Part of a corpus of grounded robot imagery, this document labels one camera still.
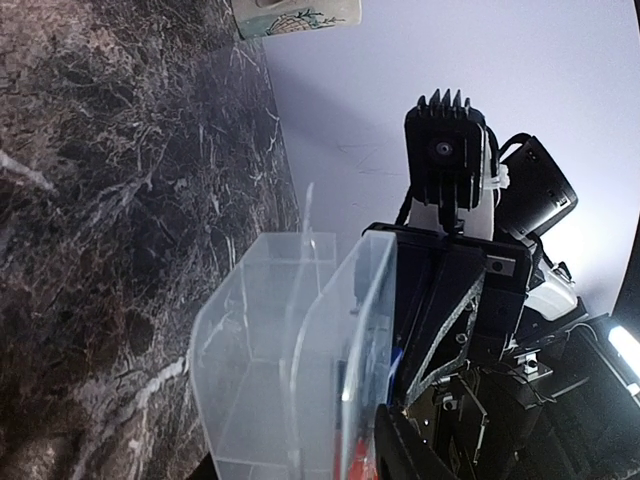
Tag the cream ceramic mug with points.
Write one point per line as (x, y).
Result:
(258, 19)

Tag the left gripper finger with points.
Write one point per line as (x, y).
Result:
(400, 452)

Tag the red pill bottle grey cap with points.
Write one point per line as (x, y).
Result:
(363, 465)

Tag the clear plastic pill organizer box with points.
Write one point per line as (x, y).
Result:
(292, 354)

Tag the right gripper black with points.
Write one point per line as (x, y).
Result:
(458, 301)

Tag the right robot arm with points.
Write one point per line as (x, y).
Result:
(497, 371)

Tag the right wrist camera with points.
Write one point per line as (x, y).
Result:
(456, 179)

